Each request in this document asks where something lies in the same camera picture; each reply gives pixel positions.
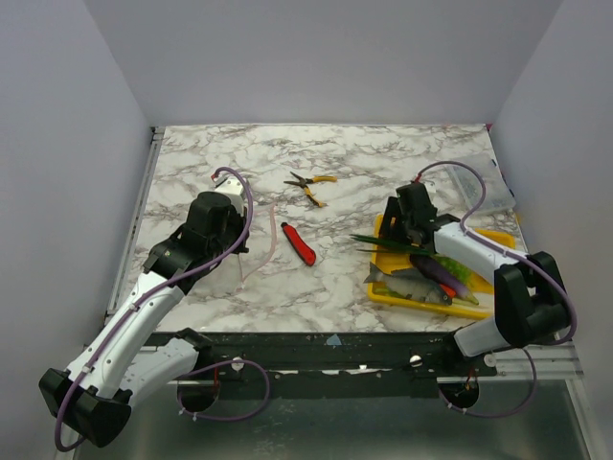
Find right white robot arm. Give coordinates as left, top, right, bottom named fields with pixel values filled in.
left=379, top=181, right=576, bottom=376

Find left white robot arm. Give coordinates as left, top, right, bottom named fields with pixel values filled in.
left=38, top=186, right=254, bottom=452

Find yellow handled pliers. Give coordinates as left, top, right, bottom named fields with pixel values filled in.
left=283, top=171, right=338, bottom=208

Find grey toy fish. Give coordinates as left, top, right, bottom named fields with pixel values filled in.
left=363, top=263, right=452, bottom=306

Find red black utility knife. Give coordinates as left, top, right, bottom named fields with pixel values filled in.
left=281, top=222, right=316, bottom=266

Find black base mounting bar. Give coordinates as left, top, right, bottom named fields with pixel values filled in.
left=138, top=330, right=499, bottom=399

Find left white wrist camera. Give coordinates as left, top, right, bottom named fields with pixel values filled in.
left=214, top=176, right=246, bottom=215

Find purple cable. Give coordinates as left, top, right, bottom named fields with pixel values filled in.
left=53, top=166, right=255, bottom=452
left=414, top=160, right=579, bottom=344

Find clear plastic screw box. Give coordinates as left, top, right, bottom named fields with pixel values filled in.
left=446, top=153, right=517, bottom=216

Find clear zip top bag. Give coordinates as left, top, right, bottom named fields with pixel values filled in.
left=238, top=202, right=278, bottom=291

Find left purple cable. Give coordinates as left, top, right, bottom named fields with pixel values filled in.
left=53, top=166, right=255, bottom=452

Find green toy grapes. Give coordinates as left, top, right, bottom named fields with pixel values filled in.
left=433, top=255, right=472, bottom=285

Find purple toy eggplant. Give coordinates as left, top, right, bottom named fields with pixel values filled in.
left=409, top=254, right=479, bottom=305

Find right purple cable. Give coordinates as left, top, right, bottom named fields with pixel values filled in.
left=414, top=160, right=579, bottom=344

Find green onion toy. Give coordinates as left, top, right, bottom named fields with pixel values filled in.
left=350, top=234, right=433, bottom=256

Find yellow plastic tray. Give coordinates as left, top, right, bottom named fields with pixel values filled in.
left=366, top=213, right=518, bottom=321

